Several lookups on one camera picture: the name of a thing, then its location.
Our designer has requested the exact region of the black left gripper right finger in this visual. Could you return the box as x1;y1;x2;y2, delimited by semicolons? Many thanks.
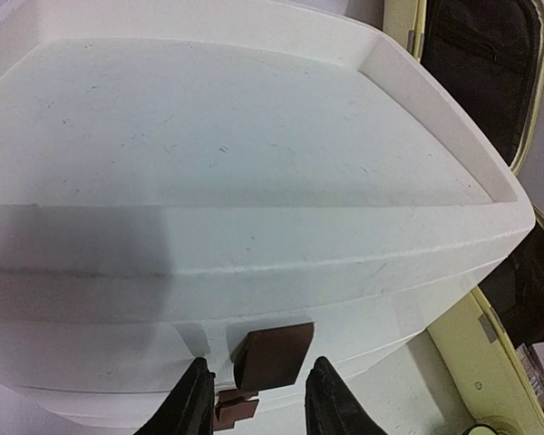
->
305;356;381;435

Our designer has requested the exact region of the brown eyeshadow palette box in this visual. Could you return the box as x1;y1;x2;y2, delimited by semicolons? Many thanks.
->
516;343;544;410

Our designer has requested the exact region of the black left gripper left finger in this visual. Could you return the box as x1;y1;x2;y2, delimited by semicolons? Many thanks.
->
135;357;215;435

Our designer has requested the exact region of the white three-drawer storage cabinet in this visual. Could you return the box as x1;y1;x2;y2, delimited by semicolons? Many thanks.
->
0;0;539;430

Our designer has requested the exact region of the pale yellow hard-shell suitcase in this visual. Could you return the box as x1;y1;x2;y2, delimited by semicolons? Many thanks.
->
363;1;544;434

